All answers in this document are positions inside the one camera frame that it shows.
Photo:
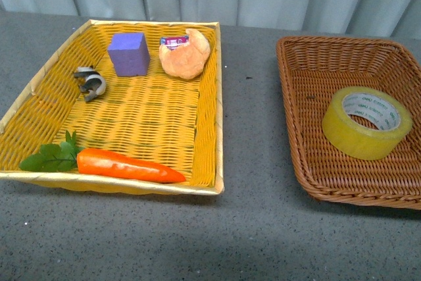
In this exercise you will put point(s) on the yellow packing tape roll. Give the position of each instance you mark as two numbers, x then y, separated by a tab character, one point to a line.
365	123

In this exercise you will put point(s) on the black white animal figurine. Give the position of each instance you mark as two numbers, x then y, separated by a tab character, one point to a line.
94	84

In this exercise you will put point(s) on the brown wicker basket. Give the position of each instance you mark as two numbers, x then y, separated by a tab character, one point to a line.
312	69

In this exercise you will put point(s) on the orange toy carrot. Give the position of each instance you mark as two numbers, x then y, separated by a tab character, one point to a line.
68	155

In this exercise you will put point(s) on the yellow woven basket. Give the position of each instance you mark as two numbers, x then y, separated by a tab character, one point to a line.
174	122

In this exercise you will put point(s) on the toy croissant bread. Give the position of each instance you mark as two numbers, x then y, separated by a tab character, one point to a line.
187	60

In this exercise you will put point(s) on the purple foam block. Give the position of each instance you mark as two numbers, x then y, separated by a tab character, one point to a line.
129	54

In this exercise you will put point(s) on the small purple can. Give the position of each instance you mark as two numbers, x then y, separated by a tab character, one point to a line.
172	42

